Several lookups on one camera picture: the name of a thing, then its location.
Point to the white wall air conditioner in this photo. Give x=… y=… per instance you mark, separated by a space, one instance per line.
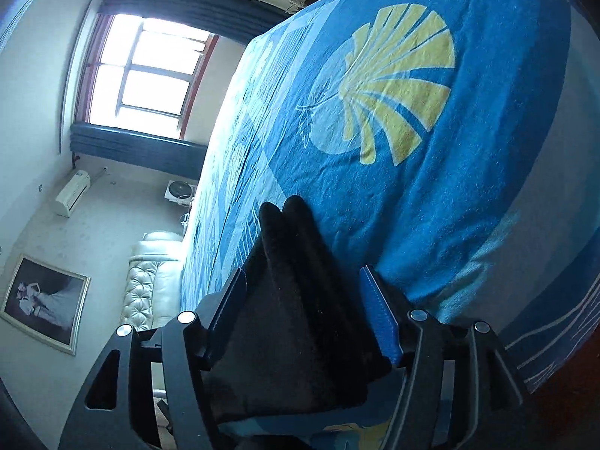
x=71 y=193

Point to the window with red frame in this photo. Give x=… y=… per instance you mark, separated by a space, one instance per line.
x=145 y=70

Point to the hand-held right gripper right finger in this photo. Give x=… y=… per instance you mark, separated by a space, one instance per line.
x=380 y=318

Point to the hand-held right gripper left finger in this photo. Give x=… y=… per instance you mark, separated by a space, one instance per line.
x=227 y=307

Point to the framed wall photo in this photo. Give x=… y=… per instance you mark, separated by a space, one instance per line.
x=44 y=302

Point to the cream tufted leather headboard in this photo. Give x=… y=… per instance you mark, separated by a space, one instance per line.
x=150 y=281

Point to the blue patterned bed sheet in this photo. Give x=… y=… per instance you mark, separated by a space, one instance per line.
x=375 y=150

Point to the black pants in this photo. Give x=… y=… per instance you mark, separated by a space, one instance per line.
x=300 y=318

